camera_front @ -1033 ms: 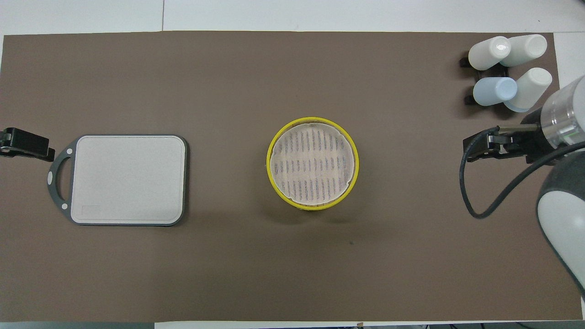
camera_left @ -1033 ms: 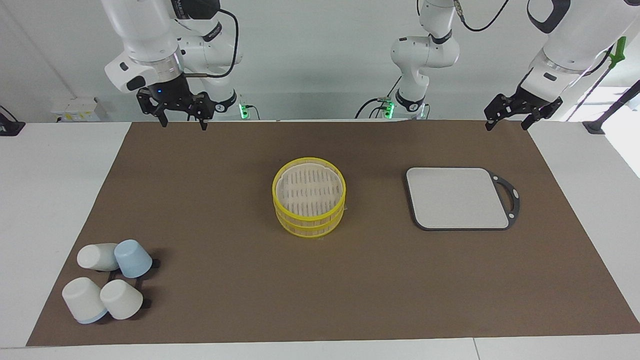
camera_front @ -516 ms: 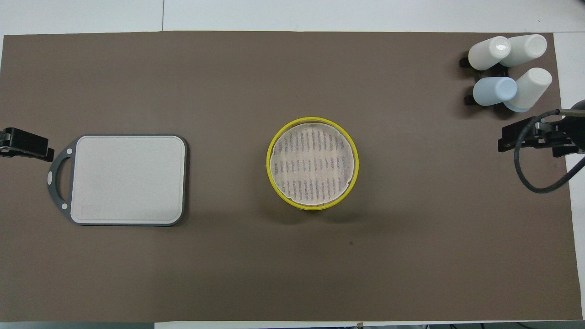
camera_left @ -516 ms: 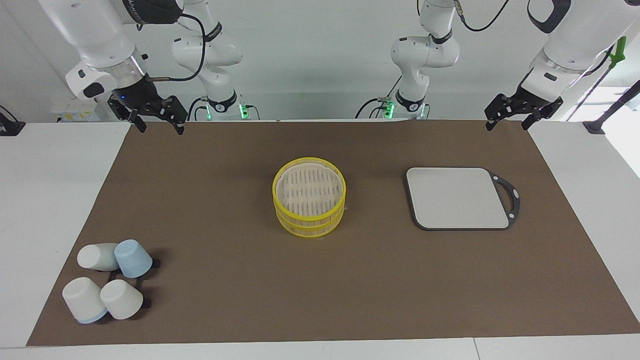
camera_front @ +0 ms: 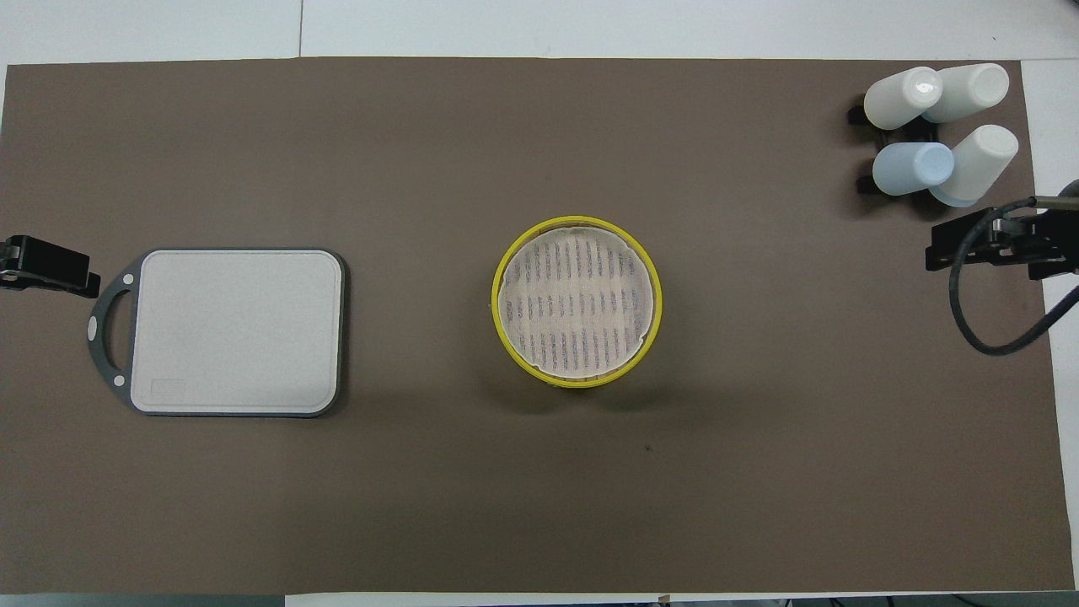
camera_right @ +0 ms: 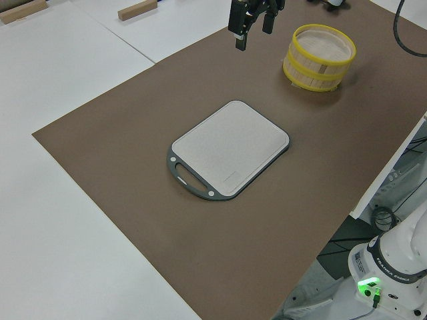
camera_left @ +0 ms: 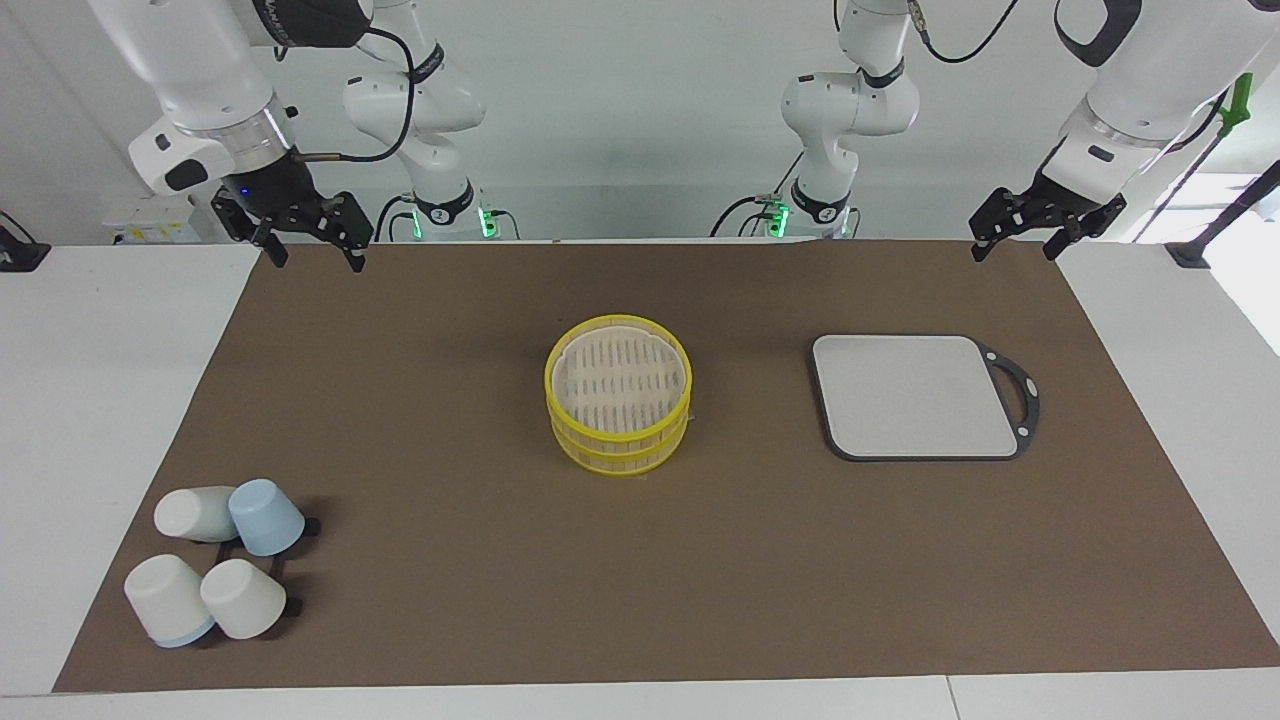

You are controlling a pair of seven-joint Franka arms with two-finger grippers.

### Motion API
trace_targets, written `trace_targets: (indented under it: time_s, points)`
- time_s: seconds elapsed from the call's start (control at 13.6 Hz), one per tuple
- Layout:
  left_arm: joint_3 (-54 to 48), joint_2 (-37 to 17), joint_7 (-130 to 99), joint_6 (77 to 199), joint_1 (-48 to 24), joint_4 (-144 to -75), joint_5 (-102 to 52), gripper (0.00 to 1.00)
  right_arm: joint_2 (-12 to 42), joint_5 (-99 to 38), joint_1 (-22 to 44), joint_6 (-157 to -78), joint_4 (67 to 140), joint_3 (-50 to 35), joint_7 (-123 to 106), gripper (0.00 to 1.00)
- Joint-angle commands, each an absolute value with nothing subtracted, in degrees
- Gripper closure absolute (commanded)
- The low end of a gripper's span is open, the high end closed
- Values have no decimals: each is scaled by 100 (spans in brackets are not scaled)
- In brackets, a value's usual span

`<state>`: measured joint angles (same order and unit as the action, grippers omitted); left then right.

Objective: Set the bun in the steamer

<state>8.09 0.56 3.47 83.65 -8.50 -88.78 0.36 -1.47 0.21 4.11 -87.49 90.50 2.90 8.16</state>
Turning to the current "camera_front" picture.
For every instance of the black left wrist bracket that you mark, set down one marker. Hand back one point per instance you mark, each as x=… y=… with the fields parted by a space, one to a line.
x=3 y=270

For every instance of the white steamer liner cloth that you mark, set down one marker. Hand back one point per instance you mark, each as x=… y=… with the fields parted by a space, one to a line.
x=577 y=303

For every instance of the grey white cutting board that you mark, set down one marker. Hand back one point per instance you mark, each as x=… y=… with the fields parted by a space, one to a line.
x=253 y=337

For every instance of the white cup with blue rim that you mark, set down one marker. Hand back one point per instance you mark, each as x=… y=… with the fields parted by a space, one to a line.
x=982 y=160

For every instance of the brown table mat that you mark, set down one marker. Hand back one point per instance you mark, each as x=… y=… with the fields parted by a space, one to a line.
x=759 y=421

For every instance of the yellow round steamer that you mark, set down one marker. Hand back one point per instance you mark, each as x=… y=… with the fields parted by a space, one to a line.
x=506 y=341

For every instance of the white plastic cup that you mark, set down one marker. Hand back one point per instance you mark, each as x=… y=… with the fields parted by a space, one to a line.
x=974 y=88
x=893 y=101

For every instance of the black right wrist camera bracket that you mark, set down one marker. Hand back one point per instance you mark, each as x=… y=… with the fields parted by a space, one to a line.
x=1041 y=244

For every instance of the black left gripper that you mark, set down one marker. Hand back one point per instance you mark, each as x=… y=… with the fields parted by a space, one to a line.
x=50 y=261

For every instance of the light blue plastic cup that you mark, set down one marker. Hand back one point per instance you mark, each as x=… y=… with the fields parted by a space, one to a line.
x=910 y=169

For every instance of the black cup rack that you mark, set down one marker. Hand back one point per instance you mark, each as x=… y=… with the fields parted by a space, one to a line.
x=856 y=116

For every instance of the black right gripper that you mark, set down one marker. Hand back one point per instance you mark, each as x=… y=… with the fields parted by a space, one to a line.
x=969 y=240

